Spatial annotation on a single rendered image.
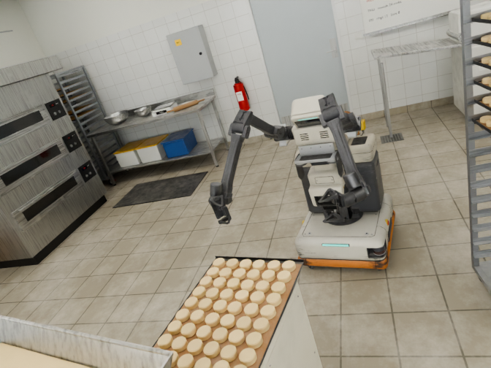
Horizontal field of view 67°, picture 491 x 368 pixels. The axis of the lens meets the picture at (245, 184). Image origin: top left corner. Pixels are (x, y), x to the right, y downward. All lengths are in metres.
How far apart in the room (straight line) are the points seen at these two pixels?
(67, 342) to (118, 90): 5.73
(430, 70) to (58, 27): 5.41
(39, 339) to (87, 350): 0.16
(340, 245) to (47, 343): 2.00
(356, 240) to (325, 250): 0.23
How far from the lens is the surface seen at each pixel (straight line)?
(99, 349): 0.83
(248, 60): 5.52
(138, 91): 6.26
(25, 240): 4.68
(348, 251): 2.62
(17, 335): 1.06
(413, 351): 2.30
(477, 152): 2.17
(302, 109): 2.23
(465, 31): 1.99
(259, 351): 1.20
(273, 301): 1.30
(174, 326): 1.37
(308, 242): 2.67
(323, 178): 2.43
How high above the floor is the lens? 1.78
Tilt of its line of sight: 23 degrees down
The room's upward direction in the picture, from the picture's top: 18 degrees counter-clockwise
